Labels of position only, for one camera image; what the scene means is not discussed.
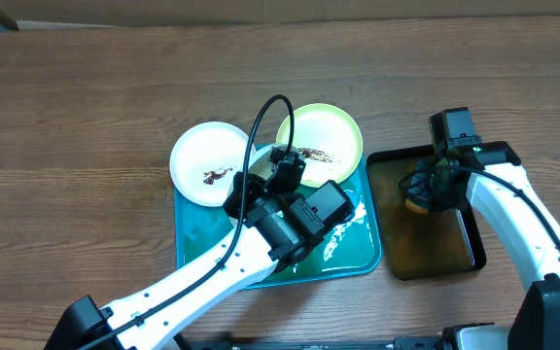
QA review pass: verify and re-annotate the green yellow sponge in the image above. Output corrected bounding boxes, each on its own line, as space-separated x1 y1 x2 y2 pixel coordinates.
405 192 432 214

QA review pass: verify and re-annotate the light green plate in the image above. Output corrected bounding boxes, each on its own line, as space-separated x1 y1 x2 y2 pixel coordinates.
293 103 364 188

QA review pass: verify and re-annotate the white plate with sauce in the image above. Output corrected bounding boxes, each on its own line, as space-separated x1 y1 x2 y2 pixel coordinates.
169 122 248 207

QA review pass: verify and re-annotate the cream white plate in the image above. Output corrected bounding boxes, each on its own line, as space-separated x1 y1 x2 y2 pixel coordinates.
223 144 298 225

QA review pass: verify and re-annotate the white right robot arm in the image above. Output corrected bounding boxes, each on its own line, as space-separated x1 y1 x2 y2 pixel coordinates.
398 141 560 350

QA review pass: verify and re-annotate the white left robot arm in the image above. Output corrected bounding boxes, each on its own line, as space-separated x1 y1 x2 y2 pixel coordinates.
46 147 354 349

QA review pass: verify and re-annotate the black water tray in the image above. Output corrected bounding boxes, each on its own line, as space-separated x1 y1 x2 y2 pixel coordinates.
367 145 487 280

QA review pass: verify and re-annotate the cardboard backdrop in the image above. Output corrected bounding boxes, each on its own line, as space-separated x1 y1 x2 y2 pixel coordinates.
0 0 560 26

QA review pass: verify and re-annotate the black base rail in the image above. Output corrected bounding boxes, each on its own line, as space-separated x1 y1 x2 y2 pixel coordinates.
175 334 454 350

